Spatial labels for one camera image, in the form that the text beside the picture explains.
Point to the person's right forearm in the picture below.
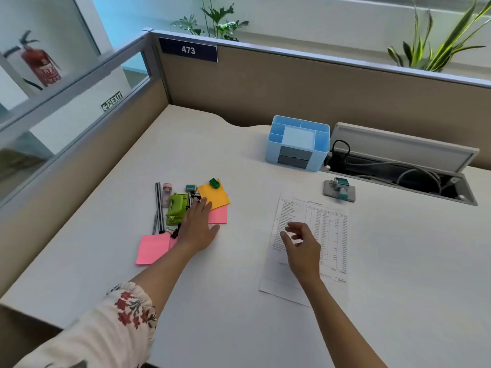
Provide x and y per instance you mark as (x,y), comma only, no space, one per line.
(337,325)

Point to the glass topped side partition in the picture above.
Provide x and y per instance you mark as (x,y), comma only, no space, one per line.
(76,180)

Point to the dark blue number sign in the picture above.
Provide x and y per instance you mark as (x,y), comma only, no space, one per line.
(188,50)

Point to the green pencil sharpener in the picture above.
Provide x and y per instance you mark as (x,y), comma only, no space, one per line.
(214,183)

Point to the red fire extinguisher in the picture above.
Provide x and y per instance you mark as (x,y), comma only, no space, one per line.
(38,65)

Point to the person's left hand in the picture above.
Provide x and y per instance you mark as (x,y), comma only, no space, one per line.
(197,229)

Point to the green exit sign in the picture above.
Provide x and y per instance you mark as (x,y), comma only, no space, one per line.
(112,101)

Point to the printed paper sheet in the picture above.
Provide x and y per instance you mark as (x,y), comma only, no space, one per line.
(330,233)

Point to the person's right hand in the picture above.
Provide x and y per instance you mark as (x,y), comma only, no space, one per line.
(307,260)

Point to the green date stamp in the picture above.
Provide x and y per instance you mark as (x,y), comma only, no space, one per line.
(341,185)

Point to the leafy green plant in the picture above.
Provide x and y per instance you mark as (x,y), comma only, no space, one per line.
(218,22)

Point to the beige partition panel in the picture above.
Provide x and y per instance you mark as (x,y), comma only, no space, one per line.
(307,91)

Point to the long grey metallic pencil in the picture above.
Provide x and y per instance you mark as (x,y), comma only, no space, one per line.
(162,206)
(158,206)

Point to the pile of black binder clips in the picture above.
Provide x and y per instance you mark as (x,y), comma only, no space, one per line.
(195,197)

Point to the clear pink lead tube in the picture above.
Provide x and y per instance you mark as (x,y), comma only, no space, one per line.
(167,193)

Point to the green stapler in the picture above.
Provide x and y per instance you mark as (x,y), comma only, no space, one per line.
(176,208)

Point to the grey stamp pad case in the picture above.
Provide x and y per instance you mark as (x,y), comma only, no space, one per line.
(328,191)

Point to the teal eraser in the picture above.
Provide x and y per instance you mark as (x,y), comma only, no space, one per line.
(191,188)

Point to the white floral dress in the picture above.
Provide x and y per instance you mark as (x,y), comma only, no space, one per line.
(96,329)

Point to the blue desk organizer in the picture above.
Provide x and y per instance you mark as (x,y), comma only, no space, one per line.
(297,139)

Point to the short grey pencil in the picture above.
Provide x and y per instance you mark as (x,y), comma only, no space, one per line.
(155,224)

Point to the person's left forearm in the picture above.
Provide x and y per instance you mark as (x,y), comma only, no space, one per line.
(165,272)

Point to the orange sticky note pad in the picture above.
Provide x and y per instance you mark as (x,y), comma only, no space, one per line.
(216,197)

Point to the green snake plant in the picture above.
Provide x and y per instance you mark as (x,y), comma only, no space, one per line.
(441,53)

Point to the white desk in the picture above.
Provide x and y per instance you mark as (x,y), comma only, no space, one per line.
(249,210)

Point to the pink sticky note pad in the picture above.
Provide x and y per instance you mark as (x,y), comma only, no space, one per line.
(218,216)
(151,249)
(172,242)

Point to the black silver pen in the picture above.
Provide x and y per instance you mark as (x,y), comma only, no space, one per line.
(189,201)

